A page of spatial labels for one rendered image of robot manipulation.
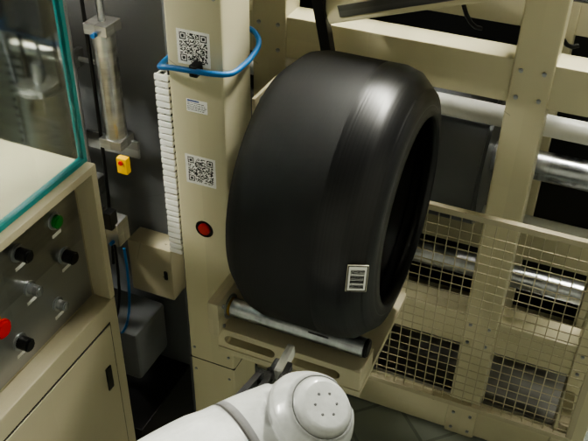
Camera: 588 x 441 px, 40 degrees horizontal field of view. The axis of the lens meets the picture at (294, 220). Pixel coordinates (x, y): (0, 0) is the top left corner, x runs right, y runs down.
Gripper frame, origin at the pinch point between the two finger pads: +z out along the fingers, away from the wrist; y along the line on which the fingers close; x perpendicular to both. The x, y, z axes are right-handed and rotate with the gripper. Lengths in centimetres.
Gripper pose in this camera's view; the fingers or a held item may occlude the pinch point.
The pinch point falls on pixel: (284, 361)
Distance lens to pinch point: 162.5
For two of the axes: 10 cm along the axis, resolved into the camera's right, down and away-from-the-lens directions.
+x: 0.4, 7.3, 6.8
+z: 3.9, -6.4, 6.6
